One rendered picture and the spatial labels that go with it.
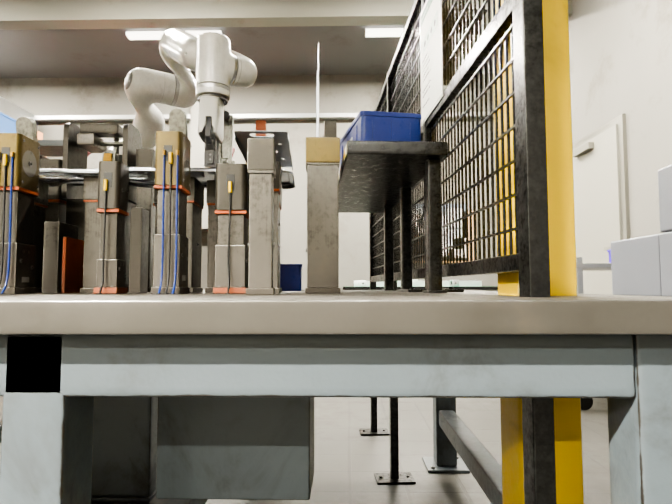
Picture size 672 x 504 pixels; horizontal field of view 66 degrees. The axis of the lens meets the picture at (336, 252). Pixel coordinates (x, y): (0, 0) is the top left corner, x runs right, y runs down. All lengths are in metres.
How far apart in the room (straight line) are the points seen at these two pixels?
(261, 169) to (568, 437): 0.69
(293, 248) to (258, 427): 7.08
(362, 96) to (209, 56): 7.08
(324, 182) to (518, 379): 0.70
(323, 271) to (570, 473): 0.62
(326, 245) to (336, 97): 7.28
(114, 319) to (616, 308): 0.58
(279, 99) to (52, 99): 3.57
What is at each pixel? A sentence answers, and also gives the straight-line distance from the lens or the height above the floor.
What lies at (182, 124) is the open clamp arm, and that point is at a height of 1.08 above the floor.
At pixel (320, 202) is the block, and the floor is 0.91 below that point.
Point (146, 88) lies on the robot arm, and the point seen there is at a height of 1.33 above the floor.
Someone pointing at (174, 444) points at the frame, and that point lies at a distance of 0.98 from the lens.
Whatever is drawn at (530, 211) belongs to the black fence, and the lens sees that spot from 0.77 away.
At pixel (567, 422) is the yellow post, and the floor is 0.50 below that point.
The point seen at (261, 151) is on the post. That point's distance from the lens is 0.98.
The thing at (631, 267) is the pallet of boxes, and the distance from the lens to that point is 2.67.
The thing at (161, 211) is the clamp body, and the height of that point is 0.87.
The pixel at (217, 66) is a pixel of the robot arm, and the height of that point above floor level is 1.26.
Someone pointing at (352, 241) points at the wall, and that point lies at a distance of 7.92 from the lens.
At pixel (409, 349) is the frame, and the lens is 0.65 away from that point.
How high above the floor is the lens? 0.72
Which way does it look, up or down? 4 degrees up
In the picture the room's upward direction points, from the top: straight up
